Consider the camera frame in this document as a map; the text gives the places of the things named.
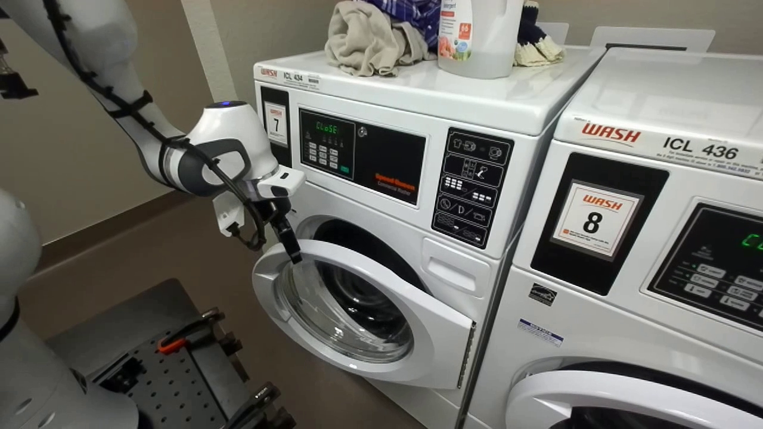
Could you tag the beige cloth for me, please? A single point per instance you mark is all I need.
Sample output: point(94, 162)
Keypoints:
point(365, 41)

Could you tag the blue plaid shirt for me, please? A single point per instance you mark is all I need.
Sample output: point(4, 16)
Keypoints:
point(421, 16)

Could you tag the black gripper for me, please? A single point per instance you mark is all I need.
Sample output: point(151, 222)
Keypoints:
point(275, 210)

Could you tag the washer round door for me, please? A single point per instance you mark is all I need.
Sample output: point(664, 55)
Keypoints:
point(361, 315)
point(547, 400)

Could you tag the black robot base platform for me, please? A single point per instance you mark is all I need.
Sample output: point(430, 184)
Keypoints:
point(173, 363)

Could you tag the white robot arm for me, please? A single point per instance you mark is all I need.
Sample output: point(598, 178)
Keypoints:
point(224, 156)

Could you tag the white detergent bottle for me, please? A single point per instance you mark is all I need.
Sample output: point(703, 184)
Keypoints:
point(478, 36)

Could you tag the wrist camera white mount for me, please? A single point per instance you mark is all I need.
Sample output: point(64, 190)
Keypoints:
point(237, 205)

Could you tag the white washing machine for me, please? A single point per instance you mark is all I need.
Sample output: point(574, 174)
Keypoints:
point(641, 251)
point(425, 172)

